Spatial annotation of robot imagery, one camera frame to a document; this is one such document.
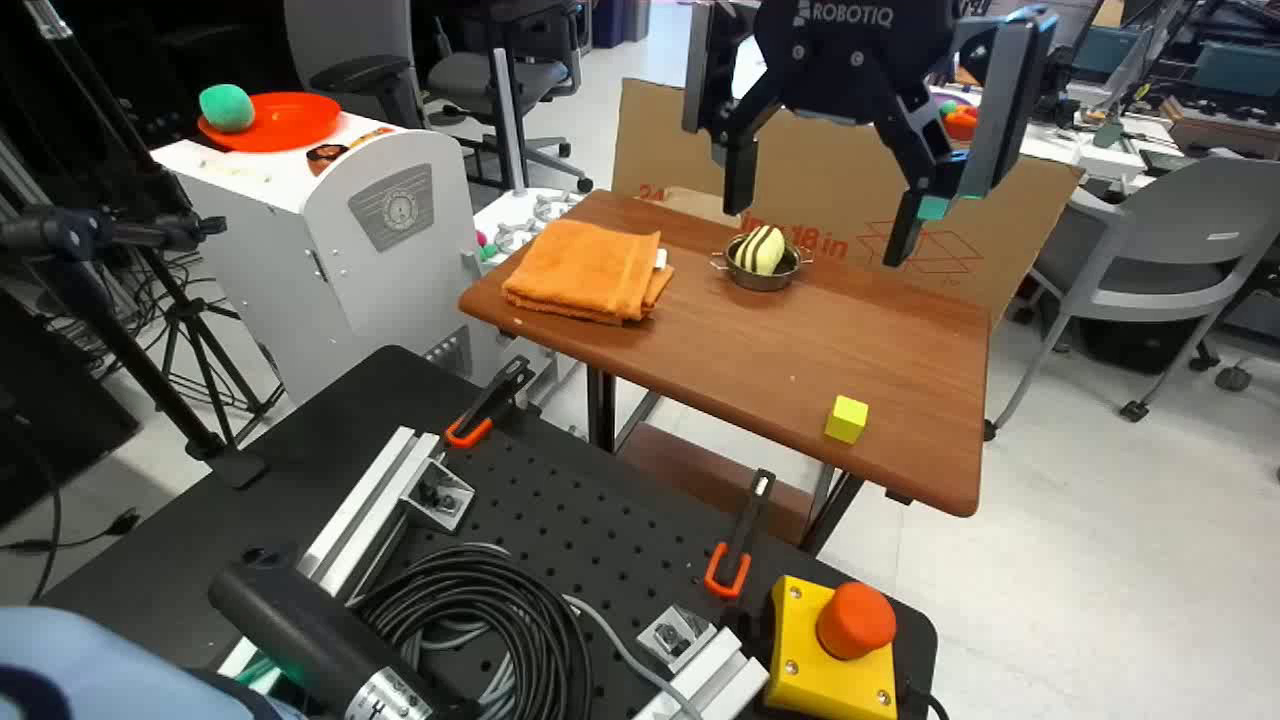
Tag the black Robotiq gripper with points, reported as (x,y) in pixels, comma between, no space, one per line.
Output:
(853,53)

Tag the yellow cube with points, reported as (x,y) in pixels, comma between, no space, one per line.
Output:
(844,418)

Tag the yellow striped ball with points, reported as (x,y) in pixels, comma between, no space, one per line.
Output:
(760,249)

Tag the small dark bowl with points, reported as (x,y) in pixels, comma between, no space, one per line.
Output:
(764,280)

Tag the brown cardboard panel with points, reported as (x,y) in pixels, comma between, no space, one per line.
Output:
(667,146)

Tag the folded orange towel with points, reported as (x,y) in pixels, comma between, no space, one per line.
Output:
(587,268)

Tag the grey plastic chair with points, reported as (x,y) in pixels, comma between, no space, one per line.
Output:
(1161,253)

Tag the black office chair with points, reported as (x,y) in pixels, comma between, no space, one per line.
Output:
(500,75)

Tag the black perforated robot table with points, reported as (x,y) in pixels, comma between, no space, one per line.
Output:
(561,521)

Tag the yellow emergency stop box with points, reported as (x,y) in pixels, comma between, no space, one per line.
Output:
(832,655)

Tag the white toy kitchen unit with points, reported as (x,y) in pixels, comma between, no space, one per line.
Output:
(335,253)

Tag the orange plate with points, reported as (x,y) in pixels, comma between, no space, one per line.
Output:
(292,123)

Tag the green ball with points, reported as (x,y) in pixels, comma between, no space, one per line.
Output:
(225,107)

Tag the black cylinder metal tip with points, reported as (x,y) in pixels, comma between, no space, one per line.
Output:
(300,625)

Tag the black tripod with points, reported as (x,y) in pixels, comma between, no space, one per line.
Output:
(120,312)

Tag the light blue rounded object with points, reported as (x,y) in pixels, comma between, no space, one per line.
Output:
(92,666)

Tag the table frame with lower shelf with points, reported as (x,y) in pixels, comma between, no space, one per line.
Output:
(603,404)

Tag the small metal bracket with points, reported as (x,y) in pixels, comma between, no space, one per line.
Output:
(440,494)
(673,637)

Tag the aluminium extrusion rail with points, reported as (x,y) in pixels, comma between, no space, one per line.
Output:
(375,515)
(714,679)

